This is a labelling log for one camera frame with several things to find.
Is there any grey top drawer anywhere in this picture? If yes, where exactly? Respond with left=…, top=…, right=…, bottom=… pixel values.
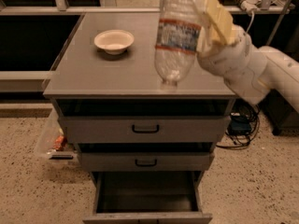
left=59, top=117, right=230, bottom=144

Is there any grey open bottom drawer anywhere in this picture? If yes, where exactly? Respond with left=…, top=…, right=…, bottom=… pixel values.
left=83, top=171, right=212, bottom=224

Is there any clear plastic water bottle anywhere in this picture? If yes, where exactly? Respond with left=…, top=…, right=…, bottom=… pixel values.
left=154, top=0, right=202, bottom=90

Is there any grey middle drawer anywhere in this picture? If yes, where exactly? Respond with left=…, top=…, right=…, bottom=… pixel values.
left=79, top=152, right=214, bottom=172

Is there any blue box with black cables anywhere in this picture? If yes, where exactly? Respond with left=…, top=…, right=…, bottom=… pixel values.
left=218, top=99, right=261, bottom=150

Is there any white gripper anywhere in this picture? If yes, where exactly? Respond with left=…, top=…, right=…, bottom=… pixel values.
left=192, top=0, right=267, bottom=78

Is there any white power strip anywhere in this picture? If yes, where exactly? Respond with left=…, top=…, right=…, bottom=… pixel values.
left=234, top=0, right=260, bottom=13

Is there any white power cable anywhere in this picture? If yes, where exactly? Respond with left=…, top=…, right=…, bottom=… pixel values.
left=245, top=10, right=256, bottom=35

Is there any grey drawer cabinet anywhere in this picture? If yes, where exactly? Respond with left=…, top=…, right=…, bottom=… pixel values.
left=43, top=12, right=242, bottom=224

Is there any red item in bin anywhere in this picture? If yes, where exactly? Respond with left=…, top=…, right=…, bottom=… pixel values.
left=53, top=135, right=67, bottom=151

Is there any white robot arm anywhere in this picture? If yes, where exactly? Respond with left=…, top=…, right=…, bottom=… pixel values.
left=193, top=0, right=299, bottom=111

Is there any clear plastic storage bin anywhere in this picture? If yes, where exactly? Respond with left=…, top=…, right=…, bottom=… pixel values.
left=34, top=110, right=78, bottom=168

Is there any white paper bowl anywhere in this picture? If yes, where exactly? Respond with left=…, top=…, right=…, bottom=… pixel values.
left=93, top=30, right=135, bottom=55

